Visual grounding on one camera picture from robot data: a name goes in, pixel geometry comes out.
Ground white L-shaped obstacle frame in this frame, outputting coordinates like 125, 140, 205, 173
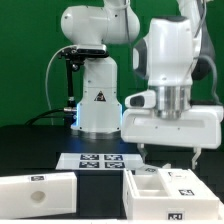
219, 201, 224, 220

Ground black camera stand pole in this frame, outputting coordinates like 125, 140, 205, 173
66, 60, 77, 107

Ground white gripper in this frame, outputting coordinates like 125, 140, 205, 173
121, 105, 224, 169

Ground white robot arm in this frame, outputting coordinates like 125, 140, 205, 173
61, 0, 224, 153

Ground white cabinet body box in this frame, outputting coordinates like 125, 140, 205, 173
122, 170, 224, 224

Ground grey camera cable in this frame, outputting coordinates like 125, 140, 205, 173
44, 45, 73, 127

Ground grey arm hose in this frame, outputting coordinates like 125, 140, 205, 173
191, 0, 219, 104

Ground white cabinet top block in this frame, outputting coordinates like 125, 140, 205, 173
0, 172, 77, 219

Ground white marker base sheet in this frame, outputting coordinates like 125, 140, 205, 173
56, 153, 143, 170

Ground black base cables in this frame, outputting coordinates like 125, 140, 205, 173
24, 107, 78, 127

